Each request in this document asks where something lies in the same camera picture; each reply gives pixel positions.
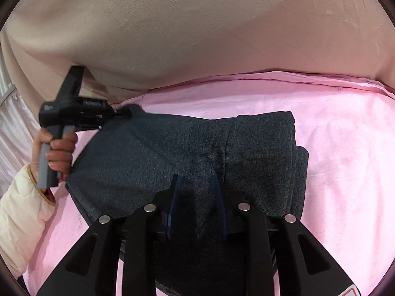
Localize dark grey pants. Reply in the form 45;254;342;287
64;104;310;296

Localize cream jacket sleeve forearm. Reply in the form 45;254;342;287
0;165;56;279

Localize person's left hand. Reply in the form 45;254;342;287
30;128;78;183

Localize silver satin curtain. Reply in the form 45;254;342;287
0;56;39;194

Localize beige duvet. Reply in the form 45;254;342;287
1;0;394;112

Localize pink bed sheet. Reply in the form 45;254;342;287
23;72;394;295

